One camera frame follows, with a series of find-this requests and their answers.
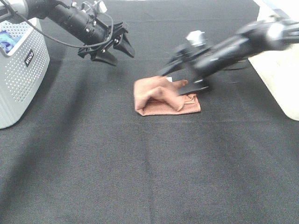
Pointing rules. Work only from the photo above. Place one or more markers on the black basket brand label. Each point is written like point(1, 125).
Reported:
point(29, 58)

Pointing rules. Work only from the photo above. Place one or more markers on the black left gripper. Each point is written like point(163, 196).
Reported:
point(99, 37)

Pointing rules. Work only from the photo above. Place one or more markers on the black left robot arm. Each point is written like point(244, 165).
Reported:
point(81, 22)

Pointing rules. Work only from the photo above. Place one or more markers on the white woven storage basket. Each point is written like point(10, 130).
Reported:
point(279, 70)

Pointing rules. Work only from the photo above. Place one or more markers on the brown microfibre towel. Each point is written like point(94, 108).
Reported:
point(158, 96)

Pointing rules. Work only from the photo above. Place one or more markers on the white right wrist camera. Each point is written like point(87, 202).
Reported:
point(196, 38)

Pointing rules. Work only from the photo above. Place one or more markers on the grey perforated laundry basket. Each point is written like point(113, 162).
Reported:
point(18, 83)

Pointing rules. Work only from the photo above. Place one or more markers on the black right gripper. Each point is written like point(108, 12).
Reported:
point(197, 60)

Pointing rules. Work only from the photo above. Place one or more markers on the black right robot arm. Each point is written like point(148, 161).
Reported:
point(255, 38)

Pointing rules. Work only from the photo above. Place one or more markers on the blue cloth in basket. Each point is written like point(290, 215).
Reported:
point(7, 42)

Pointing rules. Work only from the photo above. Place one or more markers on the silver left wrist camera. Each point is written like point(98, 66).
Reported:
point(94, 8)

